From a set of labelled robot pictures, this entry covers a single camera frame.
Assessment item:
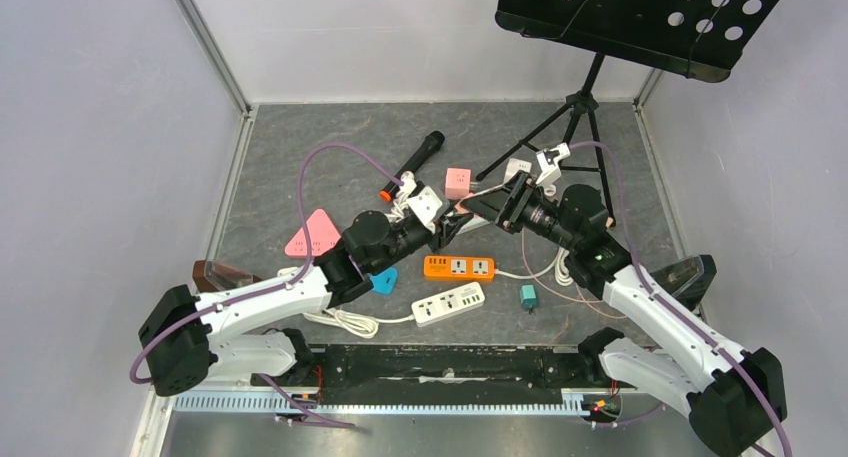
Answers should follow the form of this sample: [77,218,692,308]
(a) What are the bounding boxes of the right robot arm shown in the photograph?
[462,173,792,456]

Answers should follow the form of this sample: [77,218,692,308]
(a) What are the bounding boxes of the white cube socket adapter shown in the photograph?
[503,158,532,183]

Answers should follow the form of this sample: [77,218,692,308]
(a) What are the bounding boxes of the black microphone orange end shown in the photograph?
[379,131,445,203]

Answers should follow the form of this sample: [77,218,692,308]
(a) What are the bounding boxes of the orange power strip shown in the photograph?
[423,255,495,283]

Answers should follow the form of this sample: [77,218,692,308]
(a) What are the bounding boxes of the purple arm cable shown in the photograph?
[129,142,405,386]
[566,140,796,457]

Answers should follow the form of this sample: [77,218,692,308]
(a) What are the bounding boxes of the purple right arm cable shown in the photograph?
[566,140,796,457]

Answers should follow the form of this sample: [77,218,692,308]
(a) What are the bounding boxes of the black music stand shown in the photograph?
[475,0,796,227]

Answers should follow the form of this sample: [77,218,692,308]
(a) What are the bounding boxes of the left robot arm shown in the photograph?
[130,211,472,397]

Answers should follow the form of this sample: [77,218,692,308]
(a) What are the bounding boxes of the blue plug adapter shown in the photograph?
[369,267,398,296]

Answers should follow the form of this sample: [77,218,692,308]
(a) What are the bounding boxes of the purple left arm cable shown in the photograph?
[129,142,405,386]

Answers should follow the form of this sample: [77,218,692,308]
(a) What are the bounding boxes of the salmon pink usb charger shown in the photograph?
[454,200,470,215]

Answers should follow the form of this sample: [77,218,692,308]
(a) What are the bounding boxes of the white cord small strip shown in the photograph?
[302,308,414,339]

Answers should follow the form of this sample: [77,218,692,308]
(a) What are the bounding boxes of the white multicolour power strip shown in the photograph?
[459,212,490,234]

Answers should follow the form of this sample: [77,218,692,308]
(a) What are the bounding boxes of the white small power strip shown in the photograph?
[411,282,486,327]

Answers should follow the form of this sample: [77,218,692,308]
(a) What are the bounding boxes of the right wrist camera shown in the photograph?
[536,142,571,187]

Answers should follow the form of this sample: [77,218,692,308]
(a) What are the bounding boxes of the left metronome brown base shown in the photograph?
[192,260,262,293]

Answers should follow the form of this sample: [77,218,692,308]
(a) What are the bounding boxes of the pink cube socket adapter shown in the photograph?
[444,167,479,201]

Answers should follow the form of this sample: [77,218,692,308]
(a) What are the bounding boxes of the teal usb charger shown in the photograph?
[519,284,538,314]

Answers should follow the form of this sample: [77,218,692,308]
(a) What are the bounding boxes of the pink triangular socket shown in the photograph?
[284,209,341,259]

